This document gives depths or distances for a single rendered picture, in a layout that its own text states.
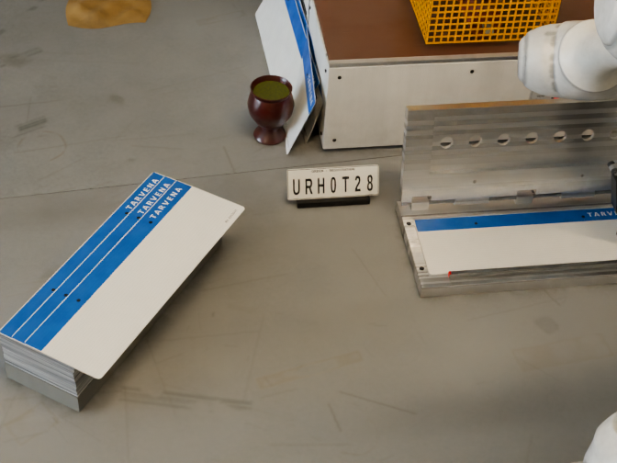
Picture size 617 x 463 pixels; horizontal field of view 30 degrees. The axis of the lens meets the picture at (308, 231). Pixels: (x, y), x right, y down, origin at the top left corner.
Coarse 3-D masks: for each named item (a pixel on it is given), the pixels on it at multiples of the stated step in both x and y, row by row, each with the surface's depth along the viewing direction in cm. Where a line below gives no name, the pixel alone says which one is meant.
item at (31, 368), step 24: (144, 192) 185; (120, 216) 181; (96, 240) 177; (72, 264) 173; (48, 288) 169; (24, 312) 166; (24, 360) 165; (48, 360) 161; (120, 360) 172; (24, 384) 169; (48, 384) 165; (72, 384) 162; (96, 384) 168; (72, 408) 166
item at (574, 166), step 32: (416, 128) 188; (448, 128) 190; (480, 128) 191; (512, 128) 192; (544, 128) 193; (576, 128) 193; (608, 128) 194; (416, 160) 191; (448, 160) 193; (480, 160) 194; (512, 160) 195; (544, 160) 196; (576, 160) 197; (608, 160) 198; (416, 192) 194; (448, 192) 195; (480, 192) 196; (512, 192) 197; (544, 192) 198; (576, 192) 200
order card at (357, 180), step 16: (288, 176) 197; (304, 176) 197; (320, 176) 198; (336, 176) 198; (352, 176) 199; (368, 176) 199; (288, 192) 198; (304, 192) 198; (320, 192) 199; (336, 192) 199; (352, 192) 200; (368, 192) 200
